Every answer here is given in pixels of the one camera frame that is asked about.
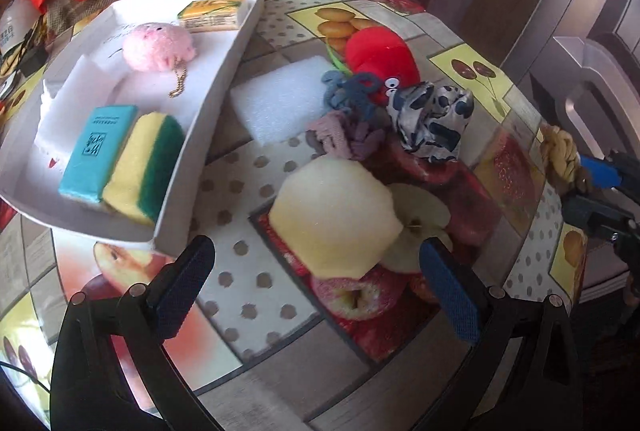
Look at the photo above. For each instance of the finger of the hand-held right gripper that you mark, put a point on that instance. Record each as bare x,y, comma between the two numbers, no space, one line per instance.
595,211
597,170

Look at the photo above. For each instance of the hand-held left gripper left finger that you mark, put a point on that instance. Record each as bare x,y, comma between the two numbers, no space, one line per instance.
182,291

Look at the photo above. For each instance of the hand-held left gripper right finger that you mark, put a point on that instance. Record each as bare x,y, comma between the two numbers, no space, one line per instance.
450,291

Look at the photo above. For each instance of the brown braided scrunchie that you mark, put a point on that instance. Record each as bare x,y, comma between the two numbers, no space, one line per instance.
562,156

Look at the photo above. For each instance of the yellow green sponge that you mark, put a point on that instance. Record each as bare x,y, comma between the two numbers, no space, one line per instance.
145,166

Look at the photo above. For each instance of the pale yellow foam piece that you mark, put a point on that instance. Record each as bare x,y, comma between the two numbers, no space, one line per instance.
330,211

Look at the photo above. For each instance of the purple scrunchie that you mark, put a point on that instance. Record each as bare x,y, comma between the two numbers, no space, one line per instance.
367,143

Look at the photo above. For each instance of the black white scrunchie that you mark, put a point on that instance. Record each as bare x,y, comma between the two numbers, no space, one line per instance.
430,121

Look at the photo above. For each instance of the mauve pink scrunchie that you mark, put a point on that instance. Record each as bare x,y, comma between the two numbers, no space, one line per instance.
327,131

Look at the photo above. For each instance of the white foam block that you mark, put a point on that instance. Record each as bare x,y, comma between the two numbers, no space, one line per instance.
280,101

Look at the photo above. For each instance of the blue grey scrunchie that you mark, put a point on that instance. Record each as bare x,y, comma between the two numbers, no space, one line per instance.
350,91

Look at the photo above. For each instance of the red plush toy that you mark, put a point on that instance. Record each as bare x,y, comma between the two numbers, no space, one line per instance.
380,56

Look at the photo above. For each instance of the pink plush toy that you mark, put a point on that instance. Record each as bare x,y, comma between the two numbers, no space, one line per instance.
157,46

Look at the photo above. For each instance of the white tray box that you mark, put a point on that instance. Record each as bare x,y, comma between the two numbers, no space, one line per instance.
100,31

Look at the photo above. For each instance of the yellow green juice box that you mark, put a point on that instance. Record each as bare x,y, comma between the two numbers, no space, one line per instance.
212,13

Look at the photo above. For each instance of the printed fruit tablecloth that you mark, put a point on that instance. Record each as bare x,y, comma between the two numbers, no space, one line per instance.
240,191

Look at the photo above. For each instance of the brown wooden chair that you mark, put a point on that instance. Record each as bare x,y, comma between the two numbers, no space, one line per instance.
575,56

